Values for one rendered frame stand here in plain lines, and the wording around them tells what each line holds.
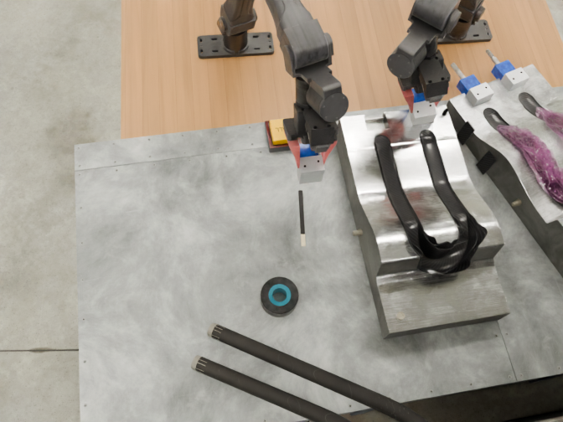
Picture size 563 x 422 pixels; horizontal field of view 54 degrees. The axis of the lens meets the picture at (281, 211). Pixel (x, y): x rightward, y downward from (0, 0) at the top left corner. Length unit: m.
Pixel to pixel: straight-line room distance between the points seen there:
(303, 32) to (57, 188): 1.51
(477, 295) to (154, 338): 0.68
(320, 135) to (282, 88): 0.46
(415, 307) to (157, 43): 0.94
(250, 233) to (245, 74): 0.45
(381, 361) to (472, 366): 0.19
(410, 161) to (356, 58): 0.38
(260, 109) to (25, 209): 1.20
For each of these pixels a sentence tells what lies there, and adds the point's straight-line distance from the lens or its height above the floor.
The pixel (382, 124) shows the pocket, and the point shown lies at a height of 0.86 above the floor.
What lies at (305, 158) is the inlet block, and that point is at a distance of 1.15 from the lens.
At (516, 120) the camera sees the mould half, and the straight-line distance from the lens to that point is 1.46.
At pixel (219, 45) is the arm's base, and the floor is 0.81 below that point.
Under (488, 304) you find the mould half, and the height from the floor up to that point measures 0.86.
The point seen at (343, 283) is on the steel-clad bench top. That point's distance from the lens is 1.23.
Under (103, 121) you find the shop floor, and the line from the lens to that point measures 2.42.
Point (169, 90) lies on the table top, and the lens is 1.46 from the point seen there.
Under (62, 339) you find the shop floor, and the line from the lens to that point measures 2.11.
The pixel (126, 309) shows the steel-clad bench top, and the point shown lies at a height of 0.80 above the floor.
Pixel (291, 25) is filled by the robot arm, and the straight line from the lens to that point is 1.02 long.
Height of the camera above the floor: 1.96
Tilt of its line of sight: 66 degrees down
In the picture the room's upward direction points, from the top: 6 degrees clockwise
